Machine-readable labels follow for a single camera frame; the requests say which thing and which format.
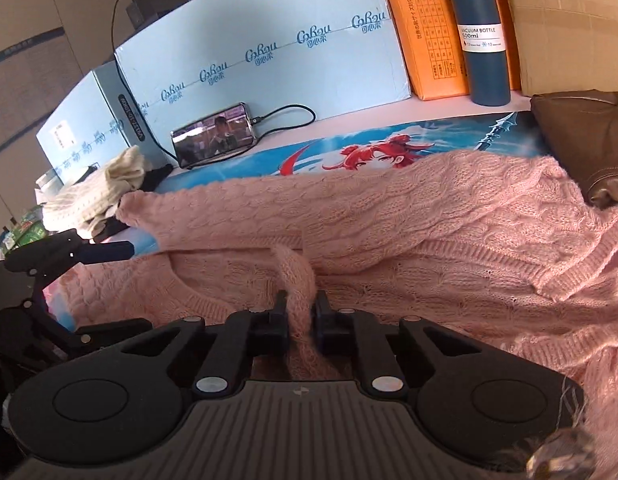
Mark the pink knitted sweater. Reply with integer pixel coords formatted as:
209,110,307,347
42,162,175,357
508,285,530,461
57,151,618,479

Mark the green beer carton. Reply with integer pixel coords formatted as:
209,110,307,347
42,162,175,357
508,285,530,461
0,206,48,257

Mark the cream knitted garment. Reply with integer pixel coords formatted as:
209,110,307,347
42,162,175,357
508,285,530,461
42,146,149,240

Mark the black garment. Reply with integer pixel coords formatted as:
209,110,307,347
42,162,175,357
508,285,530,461
92,164,174,244

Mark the smartphone with lit screen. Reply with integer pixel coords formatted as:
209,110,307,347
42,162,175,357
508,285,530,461
171,103,257,169

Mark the black power adapter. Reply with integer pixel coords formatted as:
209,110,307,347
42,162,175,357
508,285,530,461
126,0,146,30

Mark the blue anime desk mat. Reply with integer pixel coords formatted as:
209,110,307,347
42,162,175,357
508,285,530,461
45,112,550,330

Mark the large light blue box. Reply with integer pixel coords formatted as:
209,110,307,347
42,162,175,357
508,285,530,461
116,0,411,148

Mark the brown leather bag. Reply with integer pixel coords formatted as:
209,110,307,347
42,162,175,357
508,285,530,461
530,90,618,209

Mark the dark blue vacuum bottle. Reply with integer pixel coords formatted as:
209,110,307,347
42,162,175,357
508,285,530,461
451,0,510,106

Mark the brown cardboard box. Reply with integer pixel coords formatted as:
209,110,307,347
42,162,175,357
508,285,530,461
508,0,618,96

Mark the wall notice board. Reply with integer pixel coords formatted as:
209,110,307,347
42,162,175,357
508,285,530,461
0,27,82,153

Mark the black charging cable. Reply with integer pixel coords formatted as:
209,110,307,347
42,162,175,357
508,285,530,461
110,0,318,167

